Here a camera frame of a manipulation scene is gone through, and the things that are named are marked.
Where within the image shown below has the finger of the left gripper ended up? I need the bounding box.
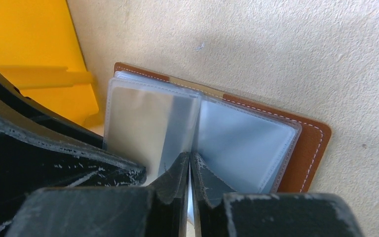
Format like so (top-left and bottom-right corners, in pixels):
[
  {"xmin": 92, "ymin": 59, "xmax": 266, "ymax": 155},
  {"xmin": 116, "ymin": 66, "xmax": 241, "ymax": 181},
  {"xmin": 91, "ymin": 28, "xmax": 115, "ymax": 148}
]
[{"xmin": 0, "ymin": 73, "xmax": 146, "ymax": 237}]

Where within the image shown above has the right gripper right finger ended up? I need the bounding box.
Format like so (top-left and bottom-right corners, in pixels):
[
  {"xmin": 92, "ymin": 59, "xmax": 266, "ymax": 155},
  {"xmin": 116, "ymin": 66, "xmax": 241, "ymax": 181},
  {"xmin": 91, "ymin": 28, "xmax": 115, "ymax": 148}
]
[{"xmin": 190, "ymin": 153, "xmax": 363, "ymax": 237}]

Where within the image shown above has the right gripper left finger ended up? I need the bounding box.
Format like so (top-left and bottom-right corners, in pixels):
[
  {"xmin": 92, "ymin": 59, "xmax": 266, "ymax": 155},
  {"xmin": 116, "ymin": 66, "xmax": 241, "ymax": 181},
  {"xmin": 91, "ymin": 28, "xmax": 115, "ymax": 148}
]
[{"xmin": 6, "ymin": 153, "xmax": 190, "ymax": 237}]

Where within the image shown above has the brown leather card holder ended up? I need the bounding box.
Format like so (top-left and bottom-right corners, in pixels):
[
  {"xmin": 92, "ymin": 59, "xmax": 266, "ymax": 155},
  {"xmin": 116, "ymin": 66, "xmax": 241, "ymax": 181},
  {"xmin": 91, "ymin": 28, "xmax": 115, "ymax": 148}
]
[{"xmin": 104, "ymin": 62, "xmax": 332, "ymax": 193}]

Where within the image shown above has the yellow plastic divided bin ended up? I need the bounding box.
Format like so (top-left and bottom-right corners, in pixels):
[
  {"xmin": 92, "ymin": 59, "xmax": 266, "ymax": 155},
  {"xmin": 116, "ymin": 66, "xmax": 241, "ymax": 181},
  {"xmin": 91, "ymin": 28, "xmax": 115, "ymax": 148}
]
[{"xmin": 0, "ymin": 0, "xmax": 103, "ymax": 128}]

